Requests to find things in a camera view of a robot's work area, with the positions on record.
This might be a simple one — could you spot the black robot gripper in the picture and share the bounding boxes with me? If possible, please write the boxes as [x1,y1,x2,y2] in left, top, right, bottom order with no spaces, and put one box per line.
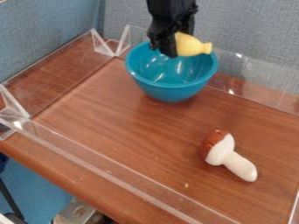
[146,0,199,58]

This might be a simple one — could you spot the blue plastic bowl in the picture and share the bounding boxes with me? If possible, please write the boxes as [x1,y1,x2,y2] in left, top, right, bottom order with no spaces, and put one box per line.
[126,42,219,103]

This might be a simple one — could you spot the clear acrylic tray walls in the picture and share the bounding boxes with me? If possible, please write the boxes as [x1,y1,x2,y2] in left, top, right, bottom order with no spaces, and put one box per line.
[0,25,299,224]

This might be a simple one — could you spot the brown and white toy mushroom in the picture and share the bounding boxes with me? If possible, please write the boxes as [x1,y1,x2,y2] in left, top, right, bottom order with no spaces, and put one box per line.
[200,129,258,182]

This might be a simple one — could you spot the grey metal bracket under table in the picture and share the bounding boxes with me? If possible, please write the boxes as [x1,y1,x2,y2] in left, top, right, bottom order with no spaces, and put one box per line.
[52,198,104,224]

